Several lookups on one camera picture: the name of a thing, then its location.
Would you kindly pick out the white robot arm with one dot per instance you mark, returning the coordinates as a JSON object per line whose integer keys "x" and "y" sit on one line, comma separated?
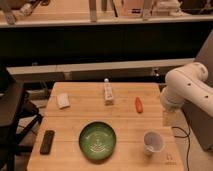
{"x": 186, "y": 83}

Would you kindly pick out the green ceramic bowl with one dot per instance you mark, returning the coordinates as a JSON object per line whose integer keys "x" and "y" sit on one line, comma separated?
{"x": 97, "y": 141}

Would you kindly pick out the orange carrot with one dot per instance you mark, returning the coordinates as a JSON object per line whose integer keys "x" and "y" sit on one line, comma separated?
{"x": 138, "y": 105}

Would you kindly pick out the white bottle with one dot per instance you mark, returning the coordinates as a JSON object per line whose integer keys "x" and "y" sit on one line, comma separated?
{"x": 108, "y": 93}

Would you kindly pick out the black remote control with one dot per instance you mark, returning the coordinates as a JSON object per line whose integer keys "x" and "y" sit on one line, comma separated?
{"x": 47, "y": 142}

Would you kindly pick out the black side table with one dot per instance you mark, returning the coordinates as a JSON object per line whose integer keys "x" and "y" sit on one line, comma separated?
{"x": 17, "y": 117}

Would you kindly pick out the white sponge block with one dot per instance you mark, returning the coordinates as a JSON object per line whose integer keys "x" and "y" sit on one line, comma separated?
{"x": 63, "y": 100}

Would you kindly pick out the grey metal rail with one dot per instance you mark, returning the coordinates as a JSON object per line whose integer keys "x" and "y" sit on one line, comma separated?
{"x": 90, "y": 71}

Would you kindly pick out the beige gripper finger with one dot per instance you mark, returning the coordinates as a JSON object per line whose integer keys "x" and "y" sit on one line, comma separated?
{"x": 168, "y": 118}

